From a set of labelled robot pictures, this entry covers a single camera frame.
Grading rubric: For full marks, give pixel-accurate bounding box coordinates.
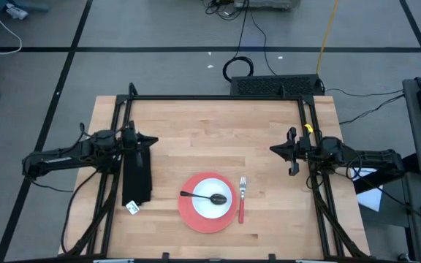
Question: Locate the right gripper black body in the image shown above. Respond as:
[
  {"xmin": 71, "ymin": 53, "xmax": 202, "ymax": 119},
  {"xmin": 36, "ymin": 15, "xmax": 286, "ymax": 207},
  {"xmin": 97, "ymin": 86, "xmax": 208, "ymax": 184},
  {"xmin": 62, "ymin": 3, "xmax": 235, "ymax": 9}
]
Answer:
[{"xmin": 286, "ymin": 126, "xmax": 312, "ymax": 177}]

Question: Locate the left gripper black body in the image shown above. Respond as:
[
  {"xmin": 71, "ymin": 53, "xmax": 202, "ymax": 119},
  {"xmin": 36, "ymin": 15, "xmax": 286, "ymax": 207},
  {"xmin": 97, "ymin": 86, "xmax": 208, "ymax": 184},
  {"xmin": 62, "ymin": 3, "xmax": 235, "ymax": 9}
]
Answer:
[{"xmin": 122, "ymin": 121, "xmax": 144, "ymax": 169}]

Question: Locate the red-handled metal fork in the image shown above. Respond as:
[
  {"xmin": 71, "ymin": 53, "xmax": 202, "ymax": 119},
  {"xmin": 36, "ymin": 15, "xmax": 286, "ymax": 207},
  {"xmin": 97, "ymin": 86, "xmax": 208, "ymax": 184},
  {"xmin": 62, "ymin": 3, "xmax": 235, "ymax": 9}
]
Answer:
[{"xmin": 238, "ymin": 176, "xmax": 248, "ymax": 225}]

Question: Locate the white bowl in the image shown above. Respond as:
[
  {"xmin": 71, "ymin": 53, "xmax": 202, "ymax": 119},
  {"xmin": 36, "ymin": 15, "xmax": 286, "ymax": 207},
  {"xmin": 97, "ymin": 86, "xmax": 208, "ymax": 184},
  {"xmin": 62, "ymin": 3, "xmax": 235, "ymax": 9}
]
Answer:
[{"xmin": 191, "ymin": 178, "xmax": 233, "ymax": 220}]

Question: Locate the dark metal spoon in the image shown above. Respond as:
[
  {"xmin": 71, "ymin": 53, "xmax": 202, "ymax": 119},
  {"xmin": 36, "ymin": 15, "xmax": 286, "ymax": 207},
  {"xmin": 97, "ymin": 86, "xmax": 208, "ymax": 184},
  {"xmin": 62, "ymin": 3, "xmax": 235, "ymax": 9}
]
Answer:
[{"xmin": 179, "ymin": 190, "xmax": 228, "ymax": 206}]

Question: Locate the red round plate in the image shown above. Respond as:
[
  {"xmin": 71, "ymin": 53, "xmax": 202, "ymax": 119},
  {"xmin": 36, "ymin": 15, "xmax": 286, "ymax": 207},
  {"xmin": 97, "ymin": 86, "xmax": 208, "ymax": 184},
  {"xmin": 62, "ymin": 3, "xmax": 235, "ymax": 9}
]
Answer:
[{"xmin": 178, "ymin": 172, "xmax": 239, "ymax": 234}]

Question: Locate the black cloth with white tag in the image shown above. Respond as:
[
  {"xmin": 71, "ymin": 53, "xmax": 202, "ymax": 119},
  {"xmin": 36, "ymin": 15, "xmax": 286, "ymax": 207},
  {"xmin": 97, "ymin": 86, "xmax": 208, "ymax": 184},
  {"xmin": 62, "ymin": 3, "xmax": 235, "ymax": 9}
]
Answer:
[{"xmin": 121, "ymin": 145, "xmax": 153, "ymax": 216}]

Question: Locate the black computer case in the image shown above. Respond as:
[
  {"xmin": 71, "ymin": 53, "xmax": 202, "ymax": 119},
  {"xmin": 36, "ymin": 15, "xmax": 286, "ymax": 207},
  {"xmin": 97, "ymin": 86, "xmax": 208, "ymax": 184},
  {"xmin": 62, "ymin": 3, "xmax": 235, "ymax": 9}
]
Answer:
[{"xmin": 230, "ymin": 74, "xmax": 325, "ymax": 97}]

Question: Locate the white paper sheet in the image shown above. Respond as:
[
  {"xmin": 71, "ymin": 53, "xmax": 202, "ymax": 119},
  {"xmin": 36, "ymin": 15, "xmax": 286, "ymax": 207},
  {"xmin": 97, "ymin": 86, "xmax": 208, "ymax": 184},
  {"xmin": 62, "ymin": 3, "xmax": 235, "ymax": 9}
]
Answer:
[{"xmin": 351, "ymin": 167, "xmax": 384, "ymax": 213}]

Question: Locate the black floor beam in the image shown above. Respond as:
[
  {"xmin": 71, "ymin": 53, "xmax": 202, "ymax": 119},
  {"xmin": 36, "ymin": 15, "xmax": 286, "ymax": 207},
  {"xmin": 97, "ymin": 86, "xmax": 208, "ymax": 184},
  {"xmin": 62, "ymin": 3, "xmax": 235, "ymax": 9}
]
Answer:
[{"xmin": 352, "ymin": 153, "xmax": 420, "ymax": 194}]

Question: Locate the grey equipment box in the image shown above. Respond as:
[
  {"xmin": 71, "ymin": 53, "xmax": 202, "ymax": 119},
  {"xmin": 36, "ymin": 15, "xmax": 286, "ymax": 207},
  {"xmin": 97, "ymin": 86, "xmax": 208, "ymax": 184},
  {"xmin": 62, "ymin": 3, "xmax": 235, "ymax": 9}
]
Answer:
[{"xmin": 233, "ymin": 0, "xmax": 302, "ymax": 10}]

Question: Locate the crumpled white paper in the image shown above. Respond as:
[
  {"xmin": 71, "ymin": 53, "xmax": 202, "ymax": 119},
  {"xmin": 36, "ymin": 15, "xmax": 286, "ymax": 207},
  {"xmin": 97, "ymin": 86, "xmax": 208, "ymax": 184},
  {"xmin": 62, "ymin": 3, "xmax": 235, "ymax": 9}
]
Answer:
[{"xmin": 4, "ymin": 2, "xmax": 29, "ymax": 20}]

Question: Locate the thin black floor cable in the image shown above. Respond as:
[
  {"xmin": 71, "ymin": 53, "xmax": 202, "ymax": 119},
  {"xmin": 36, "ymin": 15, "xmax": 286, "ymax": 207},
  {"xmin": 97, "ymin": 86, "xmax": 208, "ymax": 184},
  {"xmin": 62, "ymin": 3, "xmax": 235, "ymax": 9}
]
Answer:
[
  {"xmin": 338, "ymin": 94, "xmax": 405, "ymax": 126},
  {"xmin": 325, "ymin": 87, "xmax": 405, "ymax": 98},
  {"xmin": 249, "ymin": 10, "xmax": 278, "ymax": 77}
]

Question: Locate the black coiled cable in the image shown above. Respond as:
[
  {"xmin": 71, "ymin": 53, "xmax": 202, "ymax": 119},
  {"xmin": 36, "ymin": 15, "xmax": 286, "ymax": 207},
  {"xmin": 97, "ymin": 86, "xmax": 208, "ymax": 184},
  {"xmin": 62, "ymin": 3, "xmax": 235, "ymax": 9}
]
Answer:
[{"xmin": 221, "ymin": 0, "xmax": 254, "ymax": 83}]

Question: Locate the yellow cable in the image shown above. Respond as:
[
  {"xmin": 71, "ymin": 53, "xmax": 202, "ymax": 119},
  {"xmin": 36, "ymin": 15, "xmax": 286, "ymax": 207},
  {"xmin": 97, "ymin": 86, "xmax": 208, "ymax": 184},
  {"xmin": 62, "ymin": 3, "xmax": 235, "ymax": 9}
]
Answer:
[{"xmin": 316, "ymin": 0, "xmax": 340, "ymax": 77}]

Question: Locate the black cable tangle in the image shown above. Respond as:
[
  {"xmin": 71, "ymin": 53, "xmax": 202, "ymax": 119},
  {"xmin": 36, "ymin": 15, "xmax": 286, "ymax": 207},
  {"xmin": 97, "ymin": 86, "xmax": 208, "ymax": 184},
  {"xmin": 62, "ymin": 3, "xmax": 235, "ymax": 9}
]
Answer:
[{"xmin": 203, "ymin": 0, "xmax": 248, "ymax": 22}]

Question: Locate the white cable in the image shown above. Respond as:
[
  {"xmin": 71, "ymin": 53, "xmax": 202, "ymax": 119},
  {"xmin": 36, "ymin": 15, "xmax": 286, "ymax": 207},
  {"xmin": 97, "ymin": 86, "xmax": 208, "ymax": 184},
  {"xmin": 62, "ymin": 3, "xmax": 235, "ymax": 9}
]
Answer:
[{"xmin": 0, "ymin": 0, "xmax": 23, "ymax": 56}]

